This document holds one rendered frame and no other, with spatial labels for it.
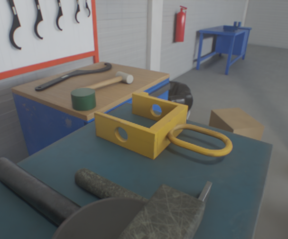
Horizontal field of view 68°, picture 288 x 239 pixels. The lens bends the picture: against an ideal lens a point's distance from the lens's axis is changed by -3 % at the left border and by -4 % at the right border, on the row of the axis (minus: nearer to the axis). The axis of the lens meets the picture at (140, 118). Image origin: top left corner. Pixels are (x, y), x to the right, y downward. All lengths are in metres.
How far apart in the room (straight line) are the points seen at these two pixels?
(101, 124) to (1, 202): 0.23
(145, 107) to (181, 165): 0.21
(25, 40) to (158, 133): 1.72
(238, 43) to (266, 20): 3.99
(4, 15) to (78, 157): 1.61
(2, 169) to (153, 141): 0.26
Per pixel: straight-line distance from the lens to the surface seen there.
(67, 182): 0.41
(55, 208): 0.33
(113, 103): 1.00
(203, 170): 0.44
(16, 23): 1.94
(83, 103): 0.91
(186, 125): 0.50
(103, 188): 0.35
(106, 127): 0.48
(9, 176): 0.41
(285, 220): 1.97
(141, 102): 0.58
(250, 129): 2.35
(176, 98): 1.82
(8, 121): 2.11
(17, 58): 2.00
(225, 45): 6.43
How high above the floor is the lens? 1.34
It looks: 28 degrees down
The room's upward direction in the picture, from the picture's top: 1 degrees clockwise
